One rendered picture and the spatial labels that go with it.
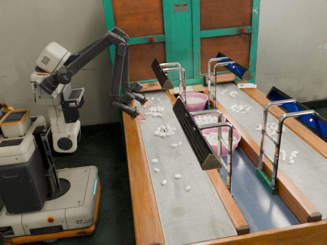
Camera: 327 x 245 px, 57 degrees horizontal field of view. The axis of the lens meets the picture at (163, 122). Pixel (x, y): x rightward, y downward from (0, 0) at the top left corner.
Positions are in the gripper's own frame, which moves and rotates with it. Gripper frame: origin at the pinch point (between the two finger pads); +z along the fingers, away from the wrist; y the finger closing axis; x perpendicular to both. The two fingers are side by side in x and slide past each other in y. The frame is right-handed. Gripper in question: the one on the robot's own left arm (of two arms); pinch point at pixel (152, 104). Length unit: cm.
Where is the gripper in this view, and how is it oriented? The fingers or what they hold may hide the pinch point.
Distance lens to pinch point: 241.9
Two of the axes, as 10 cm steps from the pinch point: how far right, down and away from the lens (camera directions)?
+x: -5.5, 7.9, 2.6
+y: -1.7, -4.1, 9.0
